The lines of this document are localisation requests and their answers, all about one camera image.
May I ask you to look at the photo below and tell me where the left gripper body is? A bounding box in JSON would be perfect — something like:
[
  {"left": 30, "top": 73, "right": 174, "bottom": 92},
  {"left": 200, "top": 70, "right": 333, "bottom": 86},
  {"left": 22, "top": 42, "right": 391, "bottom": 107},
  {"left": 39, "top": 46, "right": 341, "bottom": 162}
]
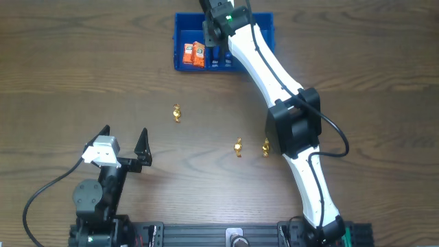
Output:
[{"left": 116, "top": 156, "right": 153, "bottom": 174}]

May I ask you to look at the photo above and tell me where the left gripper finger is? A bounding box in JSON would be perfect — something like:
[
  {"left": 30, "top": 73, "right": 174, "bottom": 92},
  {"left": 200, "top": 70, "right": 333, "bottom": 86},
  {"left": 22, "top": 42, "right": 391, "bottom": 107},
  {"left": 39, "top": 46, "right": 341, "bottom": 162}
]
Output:
[
  {"left": 134, "top": 127, "right": 153, "bottom": 167},
  {"left": 82, "top": 124, "right": 112, "bottom": 152}
]

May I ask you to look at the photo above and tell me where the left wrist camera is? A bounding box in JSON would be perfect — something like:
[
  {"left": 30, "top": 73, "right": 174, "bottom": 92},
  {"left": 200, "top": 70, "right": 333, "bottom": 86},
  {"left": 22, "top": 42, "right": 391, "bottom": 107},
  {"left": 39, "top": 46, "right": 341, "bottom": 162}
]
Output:
[{"left": 81, "top": 134, "right": 122, "bottom": 169}]

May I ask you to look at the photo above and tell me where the orange candy box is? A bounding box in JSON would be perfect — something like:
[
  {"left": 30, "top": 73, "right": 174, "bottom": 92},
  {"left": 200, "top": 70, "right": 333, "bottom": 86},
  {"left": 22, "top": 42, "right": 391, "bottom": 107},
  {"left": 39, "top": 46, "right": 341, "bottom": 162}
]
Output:
[
  {"left": 191, "top": 41, "right": 206, "bottom": 69},
  {"left": 182, "top": 43, "right": 194, "bottom": 65}
]

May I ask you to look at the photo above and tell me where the black cable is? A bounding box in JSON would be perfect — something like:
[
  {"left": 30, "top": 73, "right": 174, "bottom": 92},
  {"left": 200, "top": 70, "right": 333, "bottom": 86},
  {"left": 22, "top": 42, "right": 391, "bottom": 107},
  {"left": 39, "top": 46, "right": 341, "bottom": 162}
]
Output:
[
  {"left": 22, "top": 156, "right": 85, "bottom": 247},
  {"left": 244, "top": 0, "right": 351, "bottom": 229}
]

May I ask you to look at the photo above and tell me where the blue tray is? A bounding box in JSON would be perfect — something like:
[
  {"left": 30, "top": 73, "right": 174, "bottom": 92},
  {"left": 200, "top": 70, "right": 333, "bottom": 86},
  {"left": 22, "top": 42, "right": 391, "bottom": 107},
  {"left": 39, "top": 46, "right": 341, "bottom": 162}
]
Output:
[{"left": 173, "top": 12, "right": 276, "bottom": 73}]

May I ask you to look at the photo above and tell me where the mounting rail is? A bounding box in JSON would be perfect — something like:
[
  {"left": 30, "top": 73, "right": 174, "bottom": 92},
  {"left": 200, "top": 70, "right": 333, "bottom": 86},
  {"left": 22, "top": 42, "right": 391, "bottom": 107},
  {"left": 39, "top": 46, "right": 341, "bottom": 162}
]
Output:
[{"left": 68, "top": 221, "right": 375, "bottom": 247}]

